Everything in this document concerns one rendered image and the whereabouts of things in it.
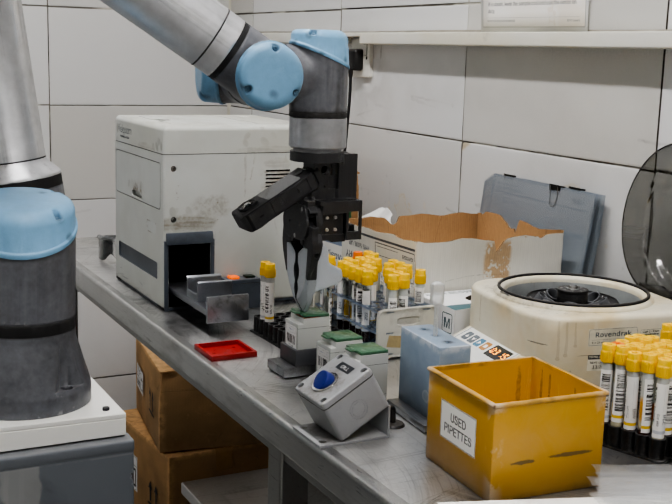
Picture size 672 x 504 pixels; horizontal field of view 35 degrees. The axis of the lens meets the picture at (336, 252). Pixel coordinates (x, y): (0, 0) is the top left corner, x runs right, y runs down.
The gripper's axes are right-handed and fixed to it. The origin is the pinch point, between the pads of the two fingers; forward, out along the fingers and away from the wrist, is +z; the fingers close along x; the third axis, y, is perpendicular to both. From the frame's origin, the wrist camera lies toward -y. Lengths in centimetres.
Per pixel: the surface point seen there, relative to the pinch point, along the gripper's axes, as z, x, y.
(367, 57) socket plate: -32, 86, 57
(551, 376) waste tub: 0.6, -38.1, 11.6
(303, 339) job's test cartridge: 4.6, -2.0, -0.2
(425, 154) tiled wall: -13, 62, 58
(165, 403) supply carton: 56, 125, 24
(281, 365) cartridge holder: 8.1, -1.0, -2.8
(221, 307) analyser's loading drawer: 5.2, 20.8, -2.7
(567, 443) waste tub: 4.4, -46.8, 6.9
